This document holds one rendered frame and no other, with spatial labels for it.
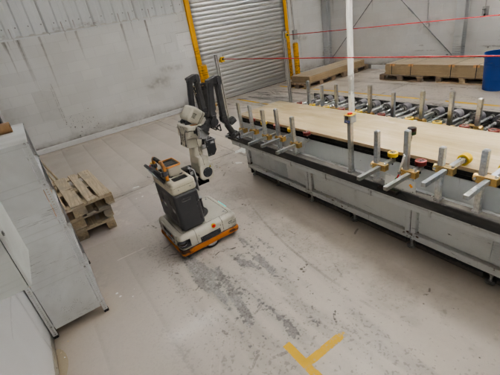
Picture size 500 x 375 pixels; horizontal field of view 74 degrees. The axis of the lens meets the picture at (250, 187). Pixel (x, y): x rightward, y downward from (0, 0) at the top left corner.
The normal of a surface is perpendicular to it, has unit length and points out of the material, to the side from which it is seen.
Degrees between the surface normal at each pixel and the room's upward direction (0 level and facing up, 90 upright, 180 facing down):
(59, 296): 90
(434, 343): 0
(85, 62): 90
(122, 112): 90
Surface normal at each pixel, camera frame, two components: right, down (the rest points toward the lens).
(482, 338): -0.16, -0.88
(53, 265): 0.56, 0.29
